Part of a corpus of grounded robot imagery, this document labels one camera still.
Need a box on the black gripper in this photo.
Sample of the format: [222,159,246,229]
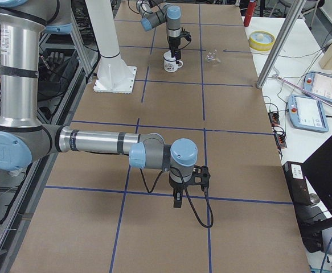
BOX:
[170,180,185,208]
[167,36,181,65]

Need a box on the near teach pendant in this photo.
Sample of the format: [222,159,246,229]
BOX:
[287,94,329,133]

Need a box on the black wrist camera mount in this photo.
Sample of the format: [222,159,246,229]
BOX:
[180,27,192,43]

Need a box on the white ceramic lid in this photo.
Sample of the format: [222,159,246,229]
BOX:
[163,51,177,62]

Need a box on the black computer box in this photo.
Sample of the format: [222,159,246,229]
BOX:
[282,161,320,206]

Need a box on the reacher grabber stick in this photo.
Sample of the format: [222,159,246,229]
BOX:
[268,72,332,116]

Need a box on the teach pendant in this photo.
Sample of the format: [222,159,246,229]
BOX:
[304,71,332,102]
[287,94,329,133]

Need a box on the white enamel cup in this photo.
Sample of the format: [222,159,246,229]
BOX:
[163,59,183,73]

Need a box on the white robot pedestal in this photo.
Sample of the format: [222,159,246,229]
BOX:
[86,0,137,94]

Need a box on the clear glass funnel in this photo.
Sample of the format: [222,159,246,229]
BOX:
[205,49,221,64]

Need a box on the aluminium frame post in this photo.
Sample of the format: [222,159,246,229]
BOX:
[256,0,306,89]

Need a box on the far teach pendant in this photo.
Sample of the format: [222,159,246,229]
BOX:
[304,71,332,102]

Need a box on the black monitor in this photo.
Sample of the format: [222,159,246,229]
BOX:
[302,136,332,214]

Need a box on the red cylinder bottle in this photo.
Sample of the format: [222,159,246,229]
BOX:
[243,0,257,27]

